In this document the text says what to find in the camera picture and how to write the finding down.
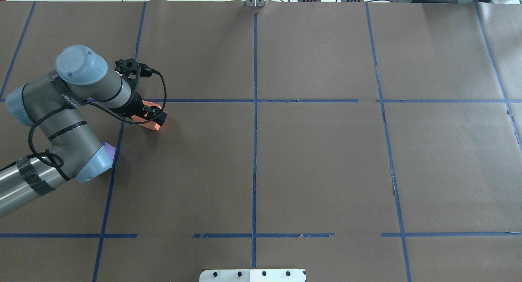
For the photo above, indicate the orange foam block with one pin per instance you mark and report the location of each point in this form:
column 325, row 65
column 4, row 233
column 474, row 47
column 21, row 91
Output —
column 143, row 122

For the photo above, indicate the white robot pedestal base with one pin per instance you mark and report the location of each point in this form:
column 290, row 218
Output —
column 253, row 275

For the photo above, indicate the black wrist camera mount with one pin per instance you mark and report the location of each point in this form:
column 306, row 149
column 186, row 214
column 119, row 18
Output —
column 131, row 71

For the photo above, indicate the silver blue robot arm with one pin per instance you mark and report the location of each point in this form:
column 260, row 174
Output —
column 63, row 146

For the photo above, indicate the brown paper table cover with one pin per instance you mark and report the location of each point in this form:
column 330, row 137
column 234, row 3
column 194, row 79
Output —
column 361, row 142

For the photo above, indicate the purple foam block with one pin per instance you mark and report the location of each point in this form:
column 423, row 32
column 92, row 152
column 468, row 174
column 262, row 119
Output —
column 109, row 149

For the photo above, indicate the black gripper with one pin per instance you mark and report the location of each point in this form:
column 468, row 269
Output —
column 133, row 106

